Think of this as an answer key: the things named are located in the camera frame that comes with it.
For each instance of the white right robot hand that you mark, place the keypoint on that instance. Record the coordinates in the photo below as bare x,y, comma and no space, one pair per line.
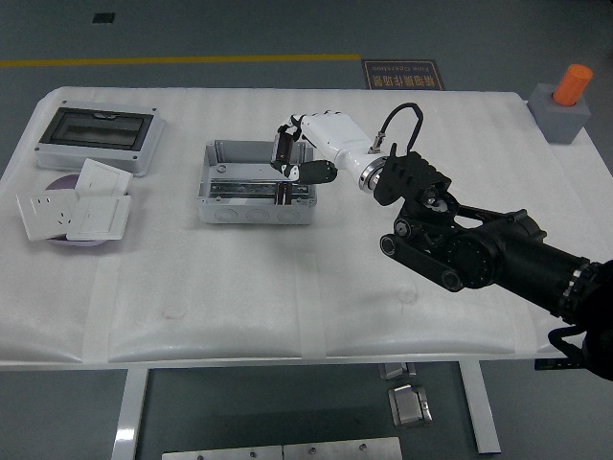
335,136

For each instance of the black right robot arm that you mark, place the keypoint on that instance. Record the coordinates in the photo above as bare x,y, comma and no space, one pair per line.
503,254

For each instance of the grey open junction box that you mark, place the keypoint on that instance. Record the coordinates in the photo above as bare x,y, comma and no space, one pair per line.
254,215

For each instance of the grey distribution box, dark window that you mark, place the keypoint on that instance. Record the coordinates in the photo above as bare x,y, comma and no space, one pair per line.
96,127

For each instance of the brown floor sign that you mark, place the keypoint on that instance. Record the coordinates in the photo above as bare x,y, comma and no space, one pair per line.
402,72

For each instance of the white foam mat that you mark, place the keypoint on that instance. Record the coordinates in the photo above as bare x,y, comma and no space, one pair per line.
287,287

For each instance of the grey block holder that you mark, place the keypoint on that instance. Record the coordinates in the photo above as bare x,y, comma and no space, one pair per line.
560,124

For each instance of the small metal foot block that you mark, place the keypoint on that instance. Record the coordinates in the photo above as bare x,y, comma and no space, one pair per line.
395,371

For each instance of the orange cylinder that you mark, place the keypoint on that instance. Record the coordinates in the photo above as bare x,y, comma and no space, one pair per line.
572,84

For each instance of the purple plate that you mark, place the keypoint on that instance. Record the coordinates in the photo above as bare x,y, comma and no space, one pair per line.
62,184

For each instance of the large metal foot block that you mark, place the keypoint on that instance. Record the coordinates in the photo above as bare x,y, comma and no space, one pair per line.
407,407

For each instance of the white table leg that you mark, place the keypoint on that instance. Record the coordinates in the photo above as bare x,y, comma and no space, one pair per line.
479,407
129,417

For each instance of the black table control panel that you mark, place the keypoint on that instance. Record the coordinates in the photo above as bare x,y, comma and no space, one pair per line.
546,364

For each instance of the grey metal plate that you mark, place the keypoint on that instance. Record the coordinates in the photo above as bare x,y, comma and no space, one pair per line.
342,450
220,454

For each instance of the metal mounting rail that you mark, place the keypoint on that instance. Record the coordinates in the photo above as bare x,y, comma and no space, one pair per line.
239,188

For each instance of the white wall switch panel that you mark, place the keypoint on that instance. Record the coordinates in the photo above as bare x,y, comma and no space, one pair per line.
98,218
103,178

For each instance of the white wall socket panel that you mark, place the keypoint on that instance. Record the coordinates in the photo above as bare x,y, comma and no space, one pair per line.
45,215

